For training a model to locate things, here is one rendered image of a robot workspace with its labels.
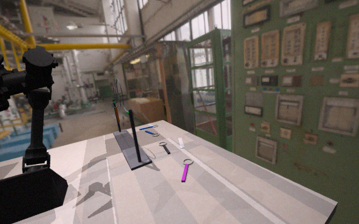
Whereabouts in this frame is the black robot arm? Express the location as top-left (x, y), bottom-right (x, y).
top-left (22, 46), bottom-right (58, 173)

